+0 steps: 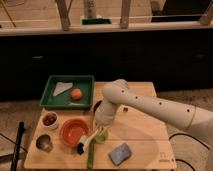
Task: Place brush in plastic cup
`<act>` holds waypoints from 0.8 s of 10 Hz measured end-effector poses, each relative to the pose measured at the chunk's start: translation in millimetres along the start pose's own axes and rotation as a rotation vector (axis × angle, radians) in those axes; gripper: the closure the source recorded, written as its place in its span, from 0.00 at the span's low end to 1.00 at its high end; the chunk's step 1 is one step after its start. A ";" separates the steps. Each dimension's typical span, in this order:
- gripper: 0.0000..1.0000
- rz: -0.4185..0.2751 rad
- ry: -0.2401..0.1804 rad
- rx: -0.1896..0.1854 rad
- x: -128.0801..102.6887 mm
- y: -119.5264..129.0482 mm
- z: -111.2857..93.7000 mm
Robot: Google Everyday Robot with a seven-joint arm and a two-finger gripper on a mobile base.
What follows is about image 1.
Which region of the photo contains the grey cloth piece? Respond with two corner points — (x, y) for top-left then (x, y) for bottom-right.
(53, 82), (73, 96)

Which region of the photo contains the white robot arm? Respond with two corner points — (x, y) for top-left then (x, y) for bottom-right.
(95, 79), (213, 145)

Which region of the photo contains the green chili pepper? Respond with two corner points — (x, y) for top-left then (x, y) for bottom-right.
(87, 140), (96, 170)

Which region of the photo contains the blue sponge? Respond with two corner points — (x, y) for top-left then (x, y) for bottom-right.
(108, 143), (132, 166)

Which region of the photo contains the orange bowl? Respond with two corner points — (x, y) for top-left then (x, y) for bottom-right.
(60, 119), (90, 148)

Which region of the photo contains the green base with white post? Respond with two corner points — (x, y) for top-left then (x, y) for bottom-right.
(81, 0), (111, 25)

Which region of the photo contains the small metal cup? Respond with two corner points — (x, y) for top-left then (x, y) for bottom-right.
(36, 134), (53, 152)

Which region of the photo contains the black cable on floor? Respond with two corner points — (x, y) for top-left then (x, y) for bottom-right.
(168, 132), (201, 171)

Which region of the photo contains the green plastic tray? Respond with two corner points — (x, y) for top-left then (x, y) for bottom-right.
(40, 75), (94, 110)

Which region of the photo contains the orange ball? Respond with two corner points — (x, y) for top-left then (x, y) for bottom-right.
(71, 88), (83, 100)

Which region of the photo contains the black stick on floor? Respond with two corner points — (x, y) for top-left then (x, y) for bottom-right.
(10, 122), (25, 171)

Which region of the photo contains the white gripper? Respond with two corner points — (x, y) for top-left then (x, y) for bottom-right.
(95, 104), (116, 126)

